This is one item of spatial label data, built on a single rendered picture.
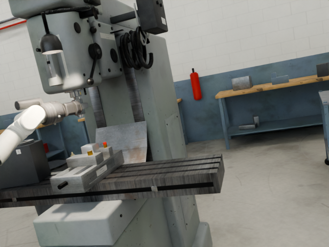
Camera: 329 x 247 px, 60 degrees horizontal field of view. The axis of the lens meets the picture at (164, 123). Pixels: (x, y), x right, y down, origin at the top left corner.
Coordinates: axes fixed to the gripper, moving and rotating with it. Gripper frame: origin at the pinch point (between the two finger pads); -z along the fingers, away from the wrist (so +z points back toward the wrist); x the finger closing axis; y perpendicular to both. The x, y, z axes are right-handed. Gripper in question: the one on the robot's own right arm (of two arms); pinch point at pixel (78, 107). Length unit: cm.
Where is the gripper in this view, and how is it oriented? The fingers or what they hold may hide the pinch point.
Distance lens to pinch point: 132.1
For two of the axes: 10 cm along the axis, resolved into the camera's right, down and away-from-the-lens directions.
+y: 1.8, 9.7, 1.4
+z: -5.4, 2.2, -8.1
